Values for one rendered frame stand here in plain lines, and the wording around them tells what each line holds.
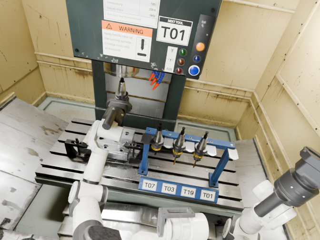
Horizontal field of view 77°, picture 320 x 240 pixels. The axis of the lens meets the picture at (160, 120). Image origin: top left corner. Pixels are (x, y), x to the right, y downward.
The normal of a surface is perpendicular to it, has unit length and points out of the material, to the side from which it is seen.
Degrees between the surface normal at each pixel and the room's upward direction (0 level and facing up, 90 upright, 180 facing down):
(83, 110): 0
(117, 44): 90
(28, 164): 24
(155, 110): 90
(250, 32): 90
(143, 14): 90
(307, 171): 77
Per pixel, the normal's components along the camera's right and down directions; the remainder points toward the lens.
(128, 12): -0.11, 0.63
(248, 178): -0.28, -0.76
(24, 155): 0.52, -0.62
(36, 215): 0.13, -0.76
